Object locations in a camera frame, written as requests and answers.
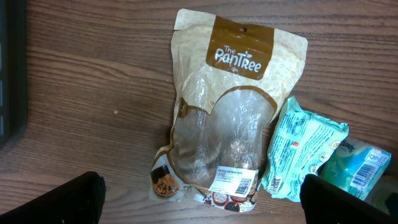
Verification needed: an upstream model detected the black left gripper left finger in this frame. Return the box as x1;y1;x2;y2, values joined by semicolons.
1;171;106;224

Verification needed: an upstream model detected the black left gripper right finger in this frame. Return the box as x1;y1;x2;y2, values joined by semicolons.
300;174;397;224

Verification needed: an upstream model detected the green white tissue pack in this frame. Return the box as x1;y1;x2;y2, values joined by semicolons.
319;137;392;200

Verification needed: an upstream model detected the teal tissue packet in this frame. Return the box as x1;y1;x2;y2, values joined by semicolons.
260;96;349;202

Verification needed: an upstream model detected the brown snack bag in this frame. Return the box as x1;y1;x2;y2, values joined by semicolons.
149;9;308;213

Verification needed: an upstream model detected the dark grey mesh plastic basket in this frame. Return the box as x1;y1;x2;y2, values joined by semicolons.
1;0;28;147

